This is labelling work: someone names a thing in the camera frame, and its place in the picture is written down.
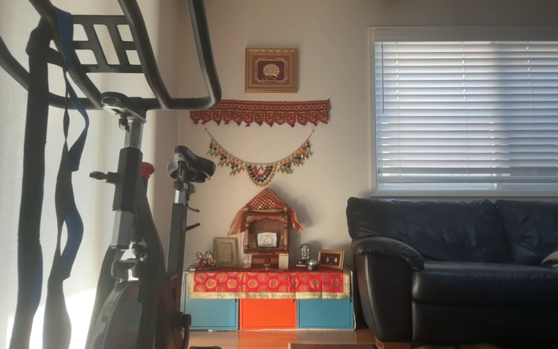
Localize small wooden shrine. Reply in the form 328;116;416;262
228;188;304;270

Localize small dark framed picture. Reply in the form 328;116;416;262
318;249;345;270

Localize red gold brocade cloth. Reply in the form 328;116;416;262
187;269;351;299

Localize small colourful figurines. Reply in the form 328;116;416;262
194;251;217;270

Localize blue orange low cabinet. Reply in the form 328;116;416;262
182;269;356;331

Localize black exercise bike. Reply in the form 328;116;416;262
0;0;222;349

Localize black leather sofa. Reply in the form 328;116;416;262
346;196;558;345

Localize white window blinds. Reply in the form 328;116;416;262
375;41;558;190

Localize white curtain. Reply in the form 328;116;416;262
0;0;183;349

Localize beaded wall garland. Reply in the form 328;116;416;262
205;128;315;188

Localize red embroidered wall hanging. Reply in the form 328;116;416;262
190;99;331;127

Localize gold standing picture frame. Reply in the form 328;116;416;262
213;237;239;268

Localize gold framed wall picture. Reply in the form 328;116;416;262
245;48;298;93

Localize blue hanging strap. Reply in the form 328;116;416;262
42;7;91;349

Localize white window frame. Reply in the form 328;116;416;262
369;27;558;198

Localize black hanging strap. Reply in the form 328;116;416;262
10;18;51;349

